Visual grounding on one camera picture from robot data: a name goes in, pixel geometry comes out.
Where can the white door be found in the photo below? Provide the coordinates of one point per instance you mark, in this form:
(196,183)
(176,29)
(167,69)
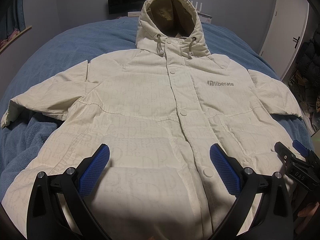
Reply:
(289,20)

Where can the cream hooded puffer jacket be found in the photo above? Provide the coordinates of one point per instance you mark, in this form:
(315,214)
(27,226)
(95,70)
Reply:
(159,108)

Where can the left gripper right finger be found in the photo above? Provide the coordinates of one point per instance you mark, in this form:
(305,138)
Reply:
(273,218)

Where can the white wifi router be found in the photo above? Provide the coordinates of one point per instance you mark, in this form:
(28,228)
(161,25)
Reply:
(197,5)

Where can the white box under router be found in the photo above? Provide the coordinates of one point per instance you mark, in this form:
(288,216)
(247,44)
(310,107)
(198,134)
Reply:
(204,18)

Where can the blue fleece bed blanket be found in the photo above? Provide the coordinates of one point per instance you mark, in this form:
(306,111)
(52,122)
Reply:
(22,140)

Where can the teal curtain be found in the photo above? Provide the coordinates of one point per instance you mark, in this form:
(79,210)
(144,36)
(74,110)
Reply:
(13,19)

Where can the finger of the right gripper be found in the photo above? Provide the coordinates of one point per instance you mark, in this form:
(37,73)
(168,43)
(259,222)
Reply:
(283,152)
(300,148)

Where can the wooden window sill shelf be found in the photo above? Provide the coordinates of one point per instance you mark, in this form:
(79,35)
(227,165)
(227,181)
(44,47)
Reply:
(15,35)

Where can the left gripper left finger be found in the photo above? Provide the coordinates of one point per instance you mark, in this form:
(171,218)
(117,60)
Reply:
(45,217)

